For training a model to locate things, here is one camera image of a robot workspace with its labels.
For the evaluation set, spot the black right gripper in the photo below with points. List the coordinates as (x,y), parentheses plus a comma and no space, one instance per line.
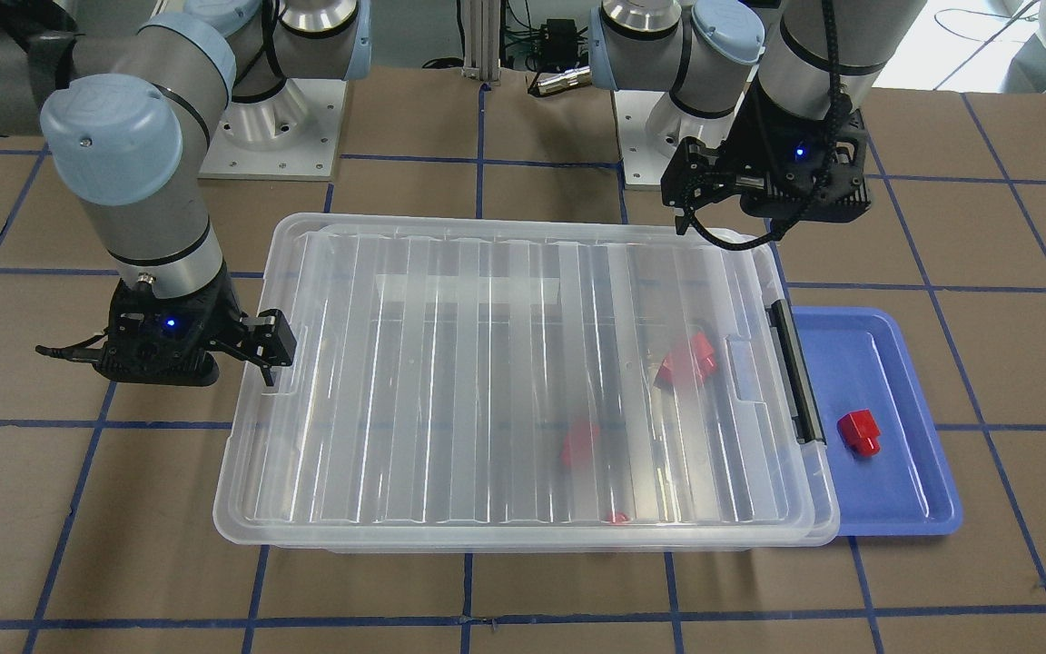
(231,320)

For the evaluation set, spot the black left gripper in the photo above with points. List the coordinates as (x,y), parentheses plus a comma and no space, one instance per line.
(741,150)

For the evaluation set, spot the clear plastic box lid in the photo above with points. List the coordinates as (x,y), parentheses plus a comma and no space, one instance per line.
(523,381)

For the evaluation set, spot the red block from tray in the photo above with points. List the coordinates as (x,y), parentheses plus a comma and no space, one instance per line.
(860,433)

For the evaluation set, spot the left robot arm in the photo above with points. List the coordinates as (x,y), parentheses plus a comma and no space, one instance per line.
(707,55)

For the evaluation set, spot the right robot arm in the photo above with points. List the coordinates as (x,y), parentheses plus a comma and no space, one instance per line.
(129,122)

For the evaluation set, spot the clear plastic storage box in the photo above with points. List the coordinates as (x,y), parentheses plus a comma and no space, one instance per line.
(804,509)

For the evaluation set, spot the red block box centre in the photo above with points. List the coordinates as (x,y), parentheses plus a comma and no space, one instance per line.
(580,445)

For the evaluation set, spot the silver cylinder connector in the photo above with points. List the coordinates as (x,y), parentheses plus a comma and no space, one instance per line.
(548,85)

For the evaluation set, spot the red block lower pair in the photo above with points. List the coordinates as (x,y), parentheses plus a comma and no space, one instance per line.
(678,368)

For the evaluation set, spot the red block pair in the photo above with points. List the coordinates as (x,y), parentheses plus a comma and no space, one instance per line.
(697,356)
(678,368)

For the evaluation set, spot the red block upper pair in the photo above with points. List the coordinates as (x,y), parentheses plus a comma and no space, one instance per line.
(697,356)

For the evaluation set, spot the black power adapter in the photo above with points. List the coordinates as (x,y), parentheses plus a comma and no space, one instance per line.
(558,42)

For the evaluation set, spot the blue plastic tray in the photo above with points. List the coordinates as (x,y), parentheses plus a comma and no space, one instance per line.
(857,359)

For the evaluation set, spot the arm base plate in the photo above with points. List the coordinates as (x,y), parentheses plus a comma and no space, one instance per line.
(291,136)
(649,128)

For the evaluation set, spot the black box latch handle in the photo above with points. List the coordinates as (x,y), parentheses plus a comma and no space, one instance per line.
(800,393)

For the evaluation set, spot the aluminium frame post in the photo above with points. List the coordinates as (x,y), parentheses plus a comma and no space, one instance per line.
(481,36)

